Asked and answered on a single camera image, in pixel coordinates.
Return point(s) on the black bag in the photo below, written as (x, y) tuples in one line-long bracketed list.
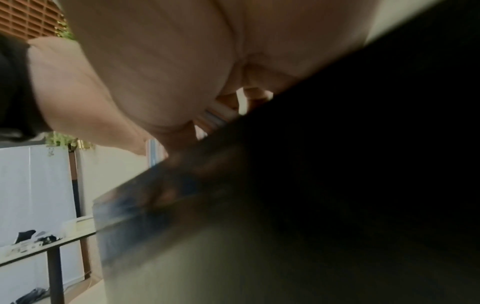
[(33, 297)]

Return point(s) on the black item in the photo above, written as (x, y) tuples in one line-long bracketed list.
[(25, 236), (47, 239)]

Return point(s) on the white clutter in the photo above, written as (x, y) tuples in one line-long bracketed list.
[(18, 249)]

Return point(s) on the white striped item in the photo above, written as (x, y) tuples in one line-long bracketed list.
[(214, 117)]

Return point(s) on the person's right hand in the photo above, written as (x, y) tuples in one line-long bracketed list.
[(157, 59)]

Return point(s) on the table with black leg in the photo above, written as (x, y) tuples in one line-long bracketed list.
[(54, 267)]

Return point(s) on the white panel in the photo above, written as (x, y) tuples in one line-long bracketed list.
[(33, 190)]

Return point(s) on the white box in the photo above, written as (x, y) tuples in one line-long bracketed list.
[(77, 225)]

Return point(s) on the dark shiny board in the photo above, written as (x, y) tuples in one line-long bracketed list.
[(300, 193)]

